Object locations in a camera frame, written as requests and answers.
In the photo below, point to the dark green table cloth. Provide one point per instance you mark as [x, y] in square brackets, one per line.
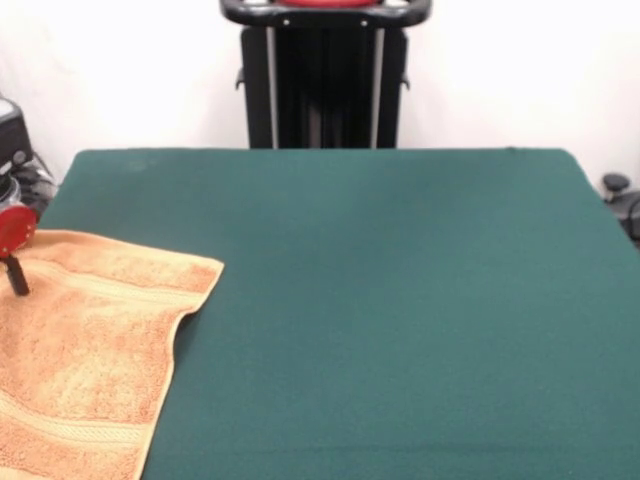
[375, 325]

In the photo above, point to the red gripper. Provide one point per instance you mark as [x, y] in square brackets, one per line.
[15, 227]

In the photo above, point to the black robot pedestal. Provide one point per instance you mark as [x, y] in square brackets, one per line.
[325, 75]

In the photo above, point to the black chair base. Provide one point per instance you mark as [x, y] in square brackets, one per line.
[620, 186]

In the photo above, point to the orange terry towel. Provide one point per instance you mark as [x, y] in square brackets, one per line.
[90, 350]

